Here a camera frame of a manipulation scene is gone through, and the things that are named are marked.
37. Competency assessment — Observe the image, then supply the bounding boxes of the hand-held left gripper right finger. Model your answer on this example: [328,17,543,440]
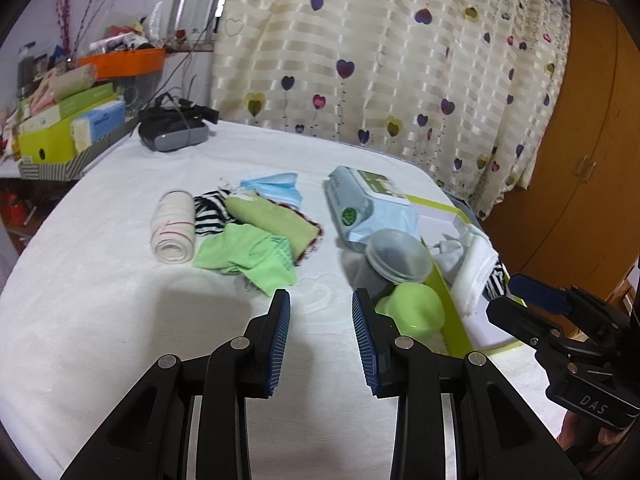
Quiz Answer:
[351,288,583,480]

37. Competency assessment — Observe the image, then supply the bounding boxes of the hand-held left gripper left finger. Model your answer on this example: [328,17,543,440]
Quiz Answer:
[60,289,291,480]

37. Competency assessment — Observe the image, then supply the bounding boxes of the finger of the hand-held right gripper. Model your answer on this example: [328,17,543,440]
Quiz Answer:
[509,274,631,331]
[486,297,571,361]

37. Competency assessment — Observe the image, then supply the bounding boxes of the small striped cloth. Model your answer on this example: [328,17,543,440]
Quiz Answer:
[481,256,512,302]

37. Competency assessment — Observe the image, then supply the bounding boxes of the lime green cardboard box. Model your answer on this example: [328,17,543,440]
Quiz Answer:
[400,192,528,359]

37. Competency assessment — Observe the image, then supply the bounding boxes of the light grey sock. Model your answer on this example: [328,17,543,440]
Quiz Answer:
[431,236,475,287]

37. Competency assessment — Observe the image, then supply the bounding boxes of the light green sock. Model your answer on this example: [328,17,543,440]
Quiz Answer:
[193,223,300,297]

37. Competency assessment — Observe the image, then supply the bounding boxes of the olive cloth with patterned edge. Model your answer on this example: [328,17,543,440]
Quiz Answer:
[224,194,325,267]

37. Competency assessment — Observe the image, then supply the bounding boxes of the black white striped cloth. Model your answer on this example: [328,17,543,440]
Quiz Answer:
[192,186,237,239]

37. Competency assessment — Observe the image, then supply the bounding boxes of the beige bandage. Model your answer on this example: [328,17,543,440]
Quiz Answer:
[150,189,197,264]

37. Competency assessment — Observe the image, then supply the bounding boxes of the person's right hand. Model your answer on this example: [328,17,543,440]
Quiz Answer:
[557,412,626,466]

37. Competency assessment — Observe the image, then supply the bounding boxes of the green plastic cup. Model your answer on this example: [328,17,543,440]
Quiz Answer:
[374,282,447,347]

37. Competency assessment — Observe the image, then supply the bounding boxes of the dark jar with frosted lid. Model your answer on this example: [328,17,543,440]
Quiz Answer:
[350,228,434,302]

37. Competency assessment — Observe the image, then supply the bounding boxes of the dark blue cloth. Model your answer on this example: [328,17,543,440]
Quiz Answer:
[442,187,490,222]

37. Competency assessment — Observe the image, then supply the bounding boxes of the light blue wet wipes pack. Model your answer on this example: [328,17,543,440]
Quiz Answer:
[324,165,422,254]

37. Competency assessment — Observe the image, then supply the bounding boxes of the wooden wardrobe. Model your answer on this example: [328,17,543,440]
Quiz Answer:
[482,0,640,321]

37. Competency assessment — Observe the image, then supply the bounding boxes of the blue face mask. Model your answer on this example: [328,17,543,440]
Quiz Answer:
[239,172,305,210]

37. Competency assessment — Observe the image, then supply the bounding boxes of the white plush table cover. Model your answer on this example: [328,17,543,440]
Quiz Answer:
[0,120,566,480]

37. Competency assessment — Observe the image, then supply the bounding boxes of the grey black VR headset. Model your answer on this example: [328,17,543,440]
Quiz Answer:
[138,92,220,153]

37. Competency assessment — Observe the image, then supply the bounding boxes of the striped cardboard tray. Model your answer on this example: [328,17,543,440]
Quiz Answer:
[19,119,140,181]

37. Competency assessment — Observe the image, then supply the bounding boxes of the heart print curtain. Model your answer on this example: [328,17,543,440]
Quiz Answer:
[207,0,573,221]

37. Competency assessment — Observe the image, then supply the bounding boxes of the blue white box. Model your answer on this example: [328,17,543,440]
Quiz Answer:
[71,100,126,152]

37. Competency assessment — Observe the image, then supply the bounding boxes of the red object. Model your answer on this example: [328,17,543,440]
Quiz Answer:
[0,187,33,233]

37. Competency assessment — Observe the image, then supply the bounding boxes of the lime file box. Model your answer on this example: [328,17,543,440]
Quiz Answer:
[18,122,77,165]

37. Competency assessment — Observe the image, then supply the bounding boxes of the green white carton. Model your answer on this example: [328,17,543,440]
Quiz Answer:
[20,82,119,133]

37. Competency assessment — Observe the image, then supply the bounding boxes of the orange tray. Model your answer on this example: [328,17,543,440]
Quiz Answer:
[76,48,167,82]

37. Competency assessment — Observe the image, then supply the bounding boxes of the beige cloth bundle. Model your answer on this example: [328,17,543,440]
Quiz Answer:
[31,65,97,111]

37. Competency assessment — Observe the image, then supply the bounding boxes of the pile of small packets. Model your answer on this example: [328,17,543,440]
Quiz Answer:
[90,15,166,56]

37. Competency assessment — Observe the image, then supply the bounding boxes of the purple flower branches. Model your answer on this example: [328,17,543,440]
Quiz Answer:
[52,0,121,56]

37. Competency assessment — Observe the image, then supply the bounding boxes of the black cable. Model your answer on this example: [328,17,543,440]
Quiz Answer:
[150,50,201,111]

